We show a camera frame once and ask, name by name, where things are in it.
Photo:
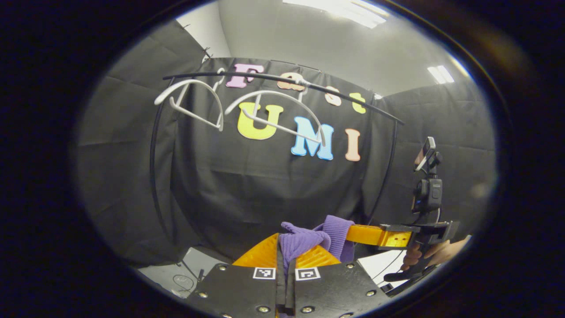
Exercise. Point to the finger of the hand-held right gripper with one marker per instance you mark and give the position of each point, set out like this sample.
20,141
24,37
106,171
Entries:
375,235

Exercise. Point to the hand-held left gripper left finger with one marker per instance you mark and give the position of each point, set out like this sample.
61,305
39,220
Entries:
280,287

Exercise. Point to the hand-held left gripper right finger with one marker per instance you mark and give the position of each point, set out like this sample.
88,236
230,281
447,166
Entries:
291,291

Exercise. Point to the purple knit jacket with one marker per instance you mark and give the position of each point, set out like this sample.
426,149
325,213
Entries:
300,240

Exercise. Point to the white plastic hanger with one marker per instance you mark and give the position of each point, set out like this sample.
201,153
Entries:
273,92
190,81

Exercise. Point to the black clothes rack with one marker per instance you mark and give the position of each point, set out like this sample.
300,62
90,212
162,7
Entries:
198,73

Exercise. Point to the white floor board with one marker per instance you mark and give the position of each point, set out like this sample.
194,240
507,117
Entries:
379,265

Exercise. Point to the black backdrop cloth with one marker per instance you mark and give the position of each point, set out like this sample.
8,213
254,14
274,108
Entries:
265,190

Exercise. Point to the large ceiling light panel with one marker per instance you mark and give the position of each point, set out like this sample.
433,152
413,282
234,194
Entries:
335,9

